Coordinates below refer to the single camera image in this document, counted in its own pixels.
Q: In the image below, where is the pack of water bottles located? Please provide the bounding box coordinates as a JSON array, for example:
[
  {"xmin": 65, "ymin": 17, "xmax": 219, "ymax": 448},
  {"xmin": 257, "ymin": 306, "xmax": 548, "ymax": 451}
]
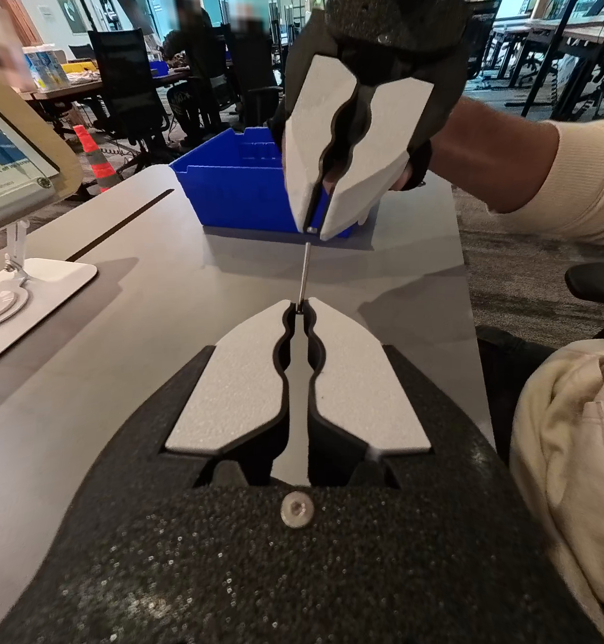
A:
[{"xmin": 22, "ymin": 44, "xmax": 72, "ymax": 92}]

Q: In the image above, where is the person's right forearm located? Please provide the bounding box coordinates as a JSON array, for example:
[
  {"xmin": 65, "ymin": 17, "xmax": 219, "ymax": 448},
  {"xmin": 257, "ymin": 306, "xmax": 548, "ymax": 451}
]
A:
[{"xmin": 429, "ymin": 97, "xmax": 604, "ymax": 247}]

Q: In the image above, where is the wooden office desk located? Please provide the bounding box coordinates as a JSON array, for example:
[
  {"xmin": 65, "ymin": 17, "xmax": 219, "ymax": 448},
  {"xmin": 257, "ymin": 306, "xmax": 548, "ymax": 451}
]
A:
[{"xmin": 19, "ymin": 68, "xmax": 192, "ymax": 104}]

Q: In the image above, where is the black office chair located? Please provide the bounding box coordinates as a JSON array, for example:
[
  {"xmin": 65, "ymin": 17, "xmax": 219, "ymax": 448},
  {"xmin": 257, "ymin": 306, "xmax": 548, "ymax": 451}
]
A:
[
  {"xmin": 87, "ymin": 28, "xmax": 173, "ymax": 152},
  {"xmin": 225, "ymin": 22, "xmax": 283, "ymax": 127},
  {"xmin": 475, "ymin": 261, "xmax": 604, "ymax": 464}
]

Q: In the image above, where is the person's cream sweater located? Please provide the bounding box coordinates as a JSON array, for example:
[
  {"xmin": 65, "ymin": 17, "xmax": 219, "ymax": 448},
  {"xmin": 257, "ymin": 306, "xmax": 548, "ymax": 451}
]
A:
[{"xmin": 509, "ymin": 338, "xmax": 604, "ymax": 644}]

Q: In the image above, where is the printed instruction sheet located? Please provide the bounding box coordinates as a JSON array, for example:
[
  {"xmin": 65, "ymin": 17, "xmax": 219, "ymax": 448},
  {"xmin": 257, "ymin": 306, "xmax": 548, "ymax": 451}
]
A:
[{"xmin": 0, "ymin": 96, "xmax": 61, "ymax": 208}]

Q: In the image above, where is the silver bolt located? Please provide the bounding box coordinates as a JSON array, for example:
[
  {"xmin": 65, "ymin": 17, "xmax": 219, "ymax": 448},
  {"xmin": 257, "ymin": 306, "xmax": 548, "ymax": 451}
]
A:
[{"xmin": 296, "ymin": 241, "xmax": 313, "ymax": 315}]

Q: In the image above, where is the white metal document stand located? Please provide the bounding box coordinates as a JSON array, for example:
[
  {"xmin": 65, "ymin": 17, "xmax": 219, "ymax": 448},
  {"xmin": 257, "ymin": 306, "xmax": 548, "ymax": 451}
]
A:
[{"xmin": 0, "ymin": 166, "xmax": 99, "ymax": 372}]

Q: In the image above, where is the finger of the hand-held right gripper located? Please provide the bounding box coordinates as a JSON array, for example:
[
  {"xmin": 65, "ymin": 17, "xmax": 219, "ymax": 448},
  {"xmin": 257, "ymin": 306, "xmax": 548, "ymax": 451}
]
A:
[
  {"xmin": 319, "ymin": 75, "xmax": 436, "ymax": 241},
  {"xmin": 283, "ymin": 53, "xmax": 359, "ymax": 236}
]

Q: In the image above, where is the orange traffic cone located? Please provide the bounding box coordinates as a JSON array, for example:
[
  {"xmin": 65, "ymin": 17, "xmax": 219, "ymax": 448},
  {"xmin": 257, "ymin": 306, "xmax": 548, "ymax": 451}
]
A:
[{"xmin": 73, "ymin": 125, "xmax": 125, "ymax": 193}]

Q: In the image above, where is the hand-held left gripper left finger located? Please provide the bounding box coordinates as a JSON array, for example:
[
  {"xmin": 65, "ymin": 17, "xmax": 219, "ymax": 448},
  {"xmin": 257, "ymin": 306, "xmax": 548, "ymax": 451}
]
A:
[{"xmin": 165, "ymin": 299, "xmax": 292, "ymax": 484}]

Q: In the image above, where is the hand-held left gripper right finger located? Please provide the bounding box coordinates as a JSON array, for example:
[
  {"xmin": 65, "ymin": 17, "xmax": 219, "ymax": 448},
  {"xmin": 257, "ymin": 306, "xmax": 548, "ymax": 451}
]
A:
[{"xmin": 306, "ymin": 298, "xmax": 432, "ymax": 485}]

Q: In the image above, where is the blue plastic bin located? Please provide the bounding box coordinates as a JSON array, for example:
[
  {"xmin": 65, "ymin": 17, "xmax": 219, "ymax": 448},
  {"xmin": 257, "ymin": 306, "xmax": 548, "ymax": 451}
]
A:
[{"xmin": 169, "ymin": 126, "xmax": 381, "ymax": 241}]

